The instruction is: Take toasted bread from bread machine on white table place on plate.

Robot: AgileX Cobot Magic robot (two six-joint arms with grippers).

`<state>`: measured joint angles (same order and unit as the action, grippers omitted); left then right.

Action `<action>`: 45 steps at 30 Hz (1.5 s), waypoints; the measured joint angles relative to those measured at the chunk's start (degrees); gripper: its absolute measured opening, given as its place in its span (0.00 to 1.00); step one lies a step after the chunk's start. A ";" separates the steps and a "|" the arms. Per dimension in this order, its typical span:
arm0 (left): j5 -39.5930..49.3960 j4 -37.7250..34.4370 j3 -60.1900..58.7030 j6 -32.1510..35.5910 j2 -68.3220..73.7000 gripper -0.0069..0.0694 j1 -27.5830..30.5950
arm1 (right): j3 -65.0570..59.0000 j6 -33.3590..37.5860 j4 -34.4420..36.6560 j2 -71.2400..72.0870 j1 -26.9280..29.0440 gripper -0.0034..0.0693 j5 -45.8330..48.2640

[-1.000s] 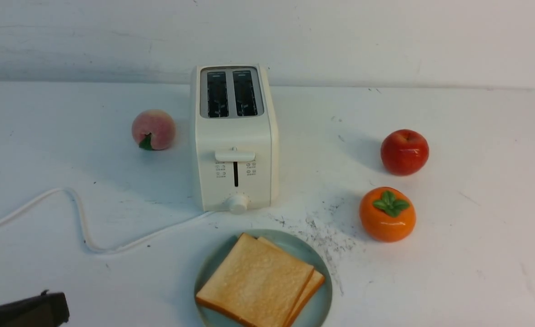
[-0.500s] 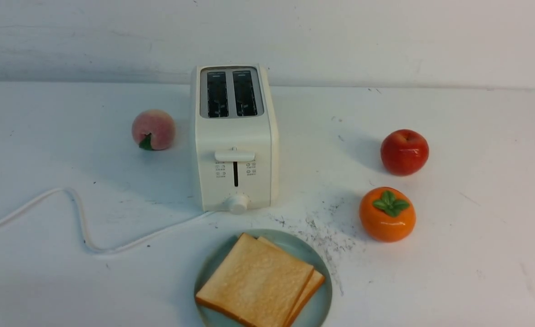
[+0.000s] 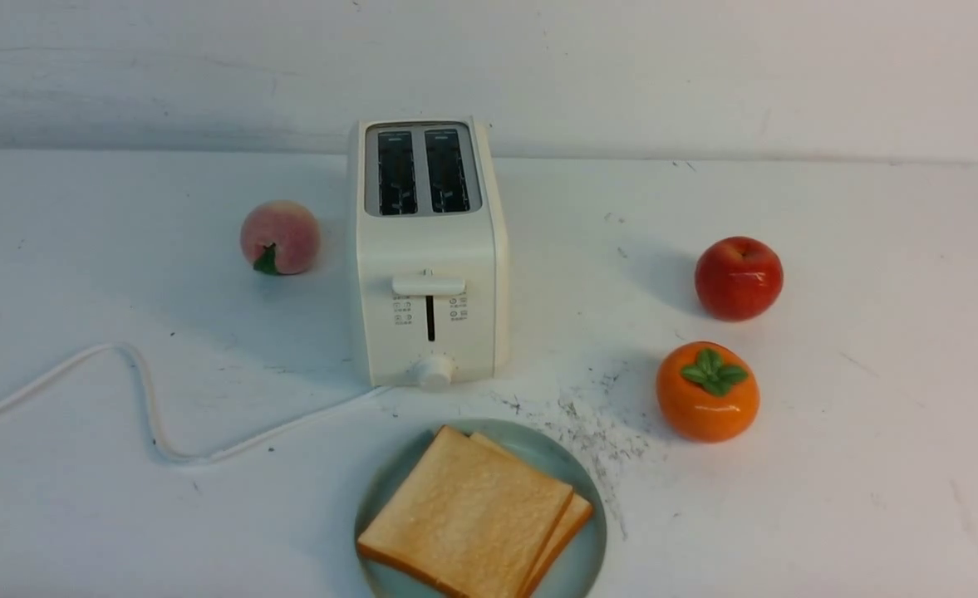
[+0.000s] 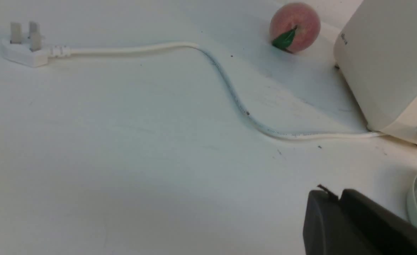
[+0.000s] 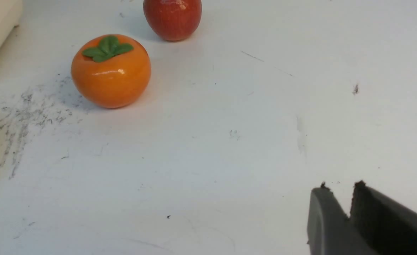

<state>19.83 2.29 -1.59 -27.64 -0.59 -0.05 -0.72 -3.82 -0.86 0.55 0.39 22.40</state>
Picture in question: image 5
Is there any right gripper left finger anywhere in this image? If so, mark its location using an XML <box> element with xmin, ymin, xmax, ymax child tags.
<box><xmin>307</xmin><ymin>182</ymin><xmax>377</xmax><ymax>255</ymax></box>

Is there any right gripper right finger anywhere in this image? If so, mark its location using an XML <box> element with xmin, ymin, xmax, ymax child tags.
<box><xmin>350</xmin><ymin>181</ymin><xmax>417</xmax><ymax>255</ymax></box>

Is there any red apple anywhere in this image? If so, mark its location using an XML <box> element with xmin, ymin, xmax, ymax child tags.
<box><xmin>142</xmin><ymin>0</ymin><xmax>202</xmax><ymax>41</ymax></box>

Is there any orange persimmon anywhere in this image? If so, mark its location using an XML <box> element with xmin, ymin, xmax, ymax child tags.
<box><xmin>71</xmin><ymin>34</ymin><xmax>151</xmax><ymax>108</ymax></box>

